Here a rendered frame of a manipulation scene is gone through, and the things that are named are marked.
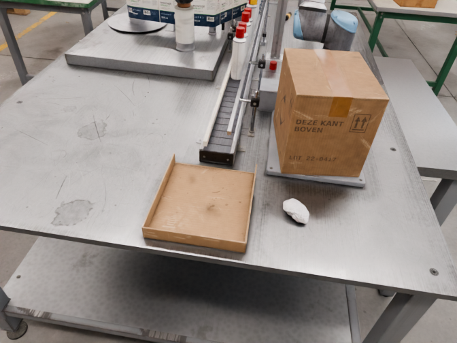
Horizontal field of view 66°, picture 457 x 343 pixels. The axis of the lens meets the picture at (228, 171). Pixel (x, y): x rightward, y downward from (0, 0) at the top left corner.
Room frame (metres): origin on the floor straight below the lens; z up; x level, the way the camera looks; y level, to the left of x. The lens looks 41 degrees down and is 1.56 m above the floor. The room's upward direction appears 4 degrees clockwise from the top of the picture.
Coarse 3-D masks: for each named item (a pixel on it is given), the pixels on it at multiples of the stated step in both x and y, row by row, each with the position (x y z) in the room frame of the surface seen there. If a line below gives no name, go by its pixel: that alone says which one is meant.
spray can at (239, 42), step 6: (240, 30) 1.34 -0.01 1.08; (240, 36) 1.34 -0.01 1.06; (234, 42) 1.34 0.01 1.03; (240, 42) 1.33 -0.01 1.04; (234, 48) 1.34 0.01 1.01; (240, 48) 1.33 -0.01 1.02; (234, 54) 1.34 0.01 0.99; (240, 54) 1.33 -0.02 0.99; (234, 60) 1.34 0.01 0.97; (240, 60) 1.33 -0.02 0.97; (234, 66) 1.34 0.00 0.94; (240, 66) 1.33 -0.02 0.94; (234, 72) 1.34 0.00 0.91; (240, 72) 1.34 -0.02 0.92; (234, 78) 1.33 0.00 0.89; (240, 78) 1.34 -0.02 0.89
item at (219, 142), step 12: (264, 0) 2.48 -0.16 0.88; (252, 48) 1.68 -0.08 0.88; (228, 84) 1.30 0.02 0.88; (228, 96) 1.20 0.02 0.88; (228, 108) 1.11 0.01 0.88; (216, 120) 1.03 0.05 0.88; (228, 120) 1.03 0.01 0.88; (216, 132) 0.96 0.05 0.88; (216, 144) 0.89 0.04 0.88; (228, 144) 0.90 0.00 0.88
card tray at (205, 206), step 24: (168, 168) 0.78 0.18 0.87; (192, 168) 0.83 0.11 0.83; (216, 168) 0.83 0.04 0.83; (168, 192) 0.71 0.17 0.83; (192, 192) 0.72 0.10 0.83; (216, 192) 0.73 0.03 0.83; (240, 192) 0.73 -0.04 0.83; (168, 216) 0.62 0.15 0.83; (192, 216) 0.63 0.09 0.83; (216, 216) 0.63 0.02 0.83; (240, 216) 0.64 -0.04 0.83; (168, 240) 0.55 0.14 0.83; (192, 240) 0.54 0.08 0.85; (216, 240) 0.53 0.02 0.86; (240, 240) 0.56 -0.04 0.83
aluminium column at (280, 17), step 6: (282, 0) 1.69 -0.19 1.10; (282, 6) 1.69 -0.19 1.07; (276, 12) 1.69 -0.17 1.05; (282, 12) 1.68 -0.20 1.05; (276, 18) 1.69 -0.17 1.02; (282, 18) 1.68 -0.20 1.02; (276, 24) 1.69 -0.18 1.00; (282, 24) 1.68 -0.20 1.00; (276, 30) 1.69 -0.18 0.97; (282, 30) 1.68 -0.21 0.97; (276, 36) 1.69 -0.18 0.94; (282, 36) 1.68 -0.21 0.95; (276, 42) 1.69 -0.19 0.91; (276, 48) 1.69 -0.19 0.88; (276, 54) 1.68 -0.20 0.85
